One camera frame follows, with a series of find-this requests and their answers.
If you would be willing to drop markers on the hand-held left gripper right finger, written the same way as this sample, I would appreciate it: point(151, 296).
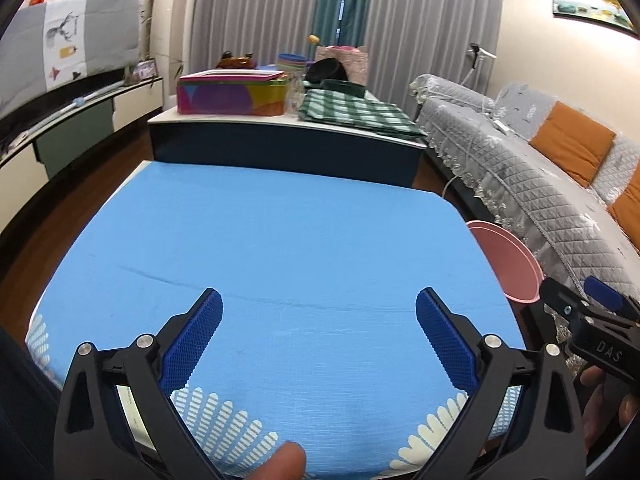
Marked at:
point(445, 342)

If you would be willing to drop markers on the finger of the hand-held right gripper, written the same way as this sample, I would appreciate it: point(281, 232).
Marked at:
point(602, 291)
point(557, 297)

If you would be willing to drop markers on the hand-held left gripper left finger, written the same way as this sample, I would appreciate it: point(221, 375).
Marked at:
point(197, 340)

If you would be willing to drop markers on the pink plastic bucket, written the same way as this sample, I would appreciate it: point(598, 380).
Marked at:
point(500, 255)

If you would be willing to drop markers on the person's right hand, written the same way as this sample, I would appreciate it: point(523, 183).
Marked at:
point(592, 410)

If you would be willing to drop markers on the person's left hand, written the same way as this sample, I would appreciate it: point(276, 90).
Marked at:
point(285, 462)

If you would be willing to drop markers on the orange cushion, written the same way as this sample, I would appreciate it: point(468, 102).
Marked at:
point(575, 142)
point(627, 217)

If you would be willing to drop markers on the sofa with grey quilted cover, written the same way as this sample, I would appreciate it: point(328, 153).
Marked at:
point(525, 175)

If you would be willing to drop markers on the blue tablecloth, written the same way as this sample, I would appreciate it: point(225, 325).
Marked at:
point(300, 260)

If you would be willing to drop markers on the white power strip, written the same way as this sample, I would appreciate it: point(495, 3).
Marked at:
point(502, 126)

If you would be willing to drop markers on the coffee table with white top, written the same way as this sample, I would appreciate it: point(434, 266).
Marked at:
point(280, 145)

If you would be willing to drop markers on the television cabinet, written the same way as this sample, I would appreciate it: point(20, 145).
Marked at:
point(75, 135)

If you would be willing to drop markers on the colourful storage box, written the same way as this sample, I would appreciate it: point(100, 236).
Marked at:
point(225, 95)

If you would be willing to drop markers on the green checked cloth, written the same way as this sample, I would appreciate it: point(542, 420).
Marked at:
point(355, 112)

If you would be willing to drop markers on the white floor lamp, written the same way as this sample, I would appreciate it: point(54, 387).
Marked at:
point(475, 52)

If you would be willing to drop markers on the white rod with blue bead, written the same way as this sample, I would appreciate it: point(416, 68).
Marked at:
point(75, 102)

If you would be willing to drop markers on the dark green tray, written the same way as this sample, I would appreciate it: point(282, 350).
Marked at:
point(345, 87)

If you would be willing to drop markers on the brown teapot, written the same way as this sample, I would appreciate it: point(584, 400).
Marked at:
point(235, 61)

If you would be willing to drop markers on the stack of coloured bowls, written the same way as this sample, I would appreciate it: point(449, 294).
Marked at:
point(291, 62)

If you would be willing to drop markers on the pink lace basket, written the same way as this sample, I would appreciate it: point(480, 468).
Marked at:
point(355, 62)

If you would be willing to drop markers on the black bag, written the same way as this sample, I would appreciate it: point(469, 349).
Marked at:
point(325, 70)

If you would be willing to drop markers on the grey curtain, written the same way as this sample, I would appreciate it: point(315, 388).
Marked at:
point(250, 10)
point(435, 20)

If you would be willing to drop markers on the white standing air conditioner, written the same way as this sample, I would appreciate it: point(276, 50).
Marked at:
point(172, 20)

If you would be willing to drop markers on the television with grey dust cover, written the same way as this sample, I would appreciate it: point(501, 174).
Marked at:
point(30, 50)

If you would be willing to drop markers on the teal curtain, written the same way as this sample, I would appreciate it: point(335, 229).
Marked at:
point(345, 0)

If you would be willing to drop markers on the small photo frame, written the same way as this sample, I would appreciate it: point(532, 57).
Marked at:
point(145, 69)

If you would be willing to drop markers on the framed wall painting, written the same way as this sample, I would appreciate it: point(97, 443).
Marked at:
point(590, 2)

